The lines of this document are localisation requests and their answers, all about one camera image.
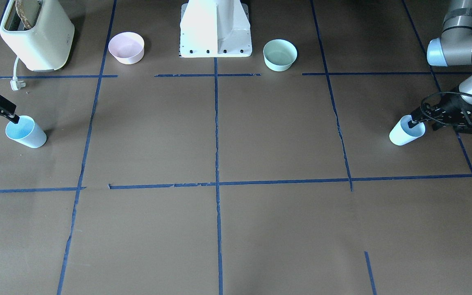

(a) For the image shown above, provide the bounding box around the toast slice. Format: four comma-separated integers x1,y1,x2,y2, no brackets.
14,0,41,30

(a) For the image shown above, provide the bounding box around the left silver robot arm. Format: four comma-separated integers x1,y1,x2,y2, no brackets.
404,0,472,134

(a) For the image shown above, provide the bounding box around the white toaster power cable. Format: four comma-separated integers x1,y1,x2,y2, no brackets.
10,56,27,91

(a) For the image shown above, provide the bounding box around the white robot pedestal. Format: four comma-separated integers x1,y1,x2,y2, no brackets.
179,0,253,58

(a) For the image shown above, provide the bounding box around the mint green bowl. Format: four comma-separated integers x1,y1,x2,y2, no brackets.
263,39,298,72

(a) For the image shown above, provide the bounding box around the light blue cup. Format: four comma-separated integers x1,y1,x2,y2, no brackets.
5,116,47,149
388,115,426,146

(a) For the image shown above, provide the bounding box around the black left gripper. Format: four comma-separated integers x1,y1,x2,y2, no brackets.
410,97,472,134

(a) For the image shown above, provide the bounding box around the pink bowl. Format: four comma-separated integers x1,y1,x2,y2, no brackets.
107,32,145,65

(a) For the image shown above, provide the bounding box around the cream white toaster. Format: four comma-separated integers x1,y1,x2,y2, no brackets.
0,0,75,72

